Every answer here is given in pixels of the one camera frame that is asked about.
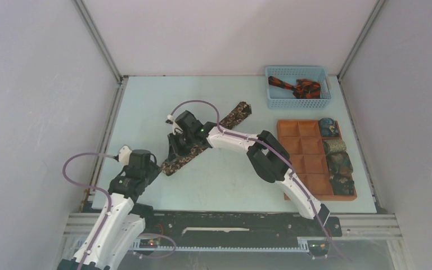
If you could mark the blue plastic basket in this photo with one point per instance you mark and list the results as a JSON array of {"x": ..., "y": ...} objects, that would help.
[{"x": 278, "y": 98}]

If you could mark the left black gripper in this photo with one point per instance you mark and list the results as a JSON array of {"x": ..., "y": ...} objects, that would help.
[{"x": 154, "y": 170}]

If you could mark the blue rolled tie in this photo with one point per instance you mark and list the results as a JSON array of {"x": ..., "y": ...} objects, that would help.
[{"x": 328, "y": 128}]

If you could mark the aluminium frame rail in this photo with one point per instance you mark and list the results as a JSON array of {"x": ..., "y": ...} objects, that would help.
[{"x": 353, "y": 226}]

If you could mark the wooden compartment tray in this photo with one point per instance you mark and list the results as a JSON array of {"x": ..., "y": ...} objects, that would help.
[{"x": 303, "y": 141}]

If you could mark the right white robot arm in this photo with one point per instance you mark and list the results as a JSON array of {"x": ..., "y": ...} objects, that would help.
[{"x": 271, "y": 162}]

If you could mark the red black patterned tie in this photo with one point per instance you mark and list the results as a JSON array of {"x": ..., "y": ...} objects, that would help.
[{"x": 304, "y": 88}]

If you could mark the olive rolled tie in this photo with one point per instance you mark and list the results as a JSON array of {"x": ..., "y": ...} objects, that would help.
[{"x": 334, "y": 146}]

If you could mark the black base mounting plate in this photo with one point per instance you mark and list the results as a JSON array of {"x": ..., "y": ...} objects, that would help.
[{"x": 234, "y": 229}]

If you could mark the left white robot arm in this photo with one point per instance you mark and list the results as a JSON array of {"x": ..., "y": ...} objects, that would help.
[{"x": 122, "y": 219}]

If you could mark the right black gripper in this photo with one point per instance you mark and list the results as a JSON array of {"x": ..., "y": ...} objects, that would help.
[{"x": 174, "y": 148}]

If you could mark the dark camo rolled tie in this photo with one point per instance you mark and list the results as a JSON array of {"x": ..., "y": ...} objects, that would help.
[{"x": 342, "y": 185}]

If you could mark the brown floral tie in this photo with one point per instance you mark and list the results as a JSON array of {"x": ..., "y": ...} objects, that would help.
[{"x": 233, "y": 119}]

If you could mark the green camo rolled tie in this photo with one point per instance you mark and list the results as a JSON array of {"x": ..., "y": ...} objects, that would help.
[{"x": 339, "y": 163}]

